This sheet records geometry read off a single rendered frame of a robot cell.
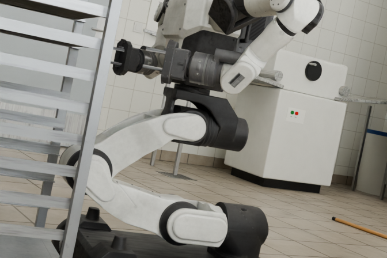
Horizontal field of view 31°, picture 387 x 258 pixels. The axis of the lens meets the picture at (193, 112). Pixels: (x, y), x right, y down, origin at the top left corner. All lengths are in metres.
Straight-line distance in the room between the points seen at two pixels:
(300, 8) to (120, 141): 0.71
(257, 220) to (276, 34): 0.77
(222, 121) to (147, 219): 0.39
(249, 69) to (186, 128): 0.40
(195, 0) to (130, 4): 4.05
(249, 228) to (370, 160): 5.20
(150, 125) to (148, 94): 4.17
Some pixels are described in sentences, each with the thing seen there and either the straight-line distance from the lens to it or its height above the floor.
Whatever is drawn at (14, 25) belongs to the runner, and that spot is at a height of 0.78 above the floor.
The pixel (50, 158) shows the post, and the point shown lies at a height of 0.39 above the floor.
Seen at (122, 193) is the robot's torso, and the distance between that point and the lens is 2.12.
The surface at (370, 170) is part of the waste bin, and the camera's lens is 7.45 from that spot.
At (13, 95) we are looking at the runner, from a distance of 1.89.
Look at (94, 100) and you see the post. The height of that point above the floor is 0.63.
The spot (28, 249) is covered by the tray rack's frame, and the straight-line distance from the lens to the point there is 2.13.
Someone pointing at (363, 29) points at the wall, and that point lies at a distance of 7.78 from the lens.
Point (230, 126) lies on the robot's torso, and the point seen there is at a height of 0.61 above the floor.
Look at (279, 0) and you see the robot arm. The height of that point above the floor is 0.97.
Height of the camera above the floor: 0.71
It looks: 2 degrees down
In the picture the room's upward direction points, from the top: 11 degrees clockwise
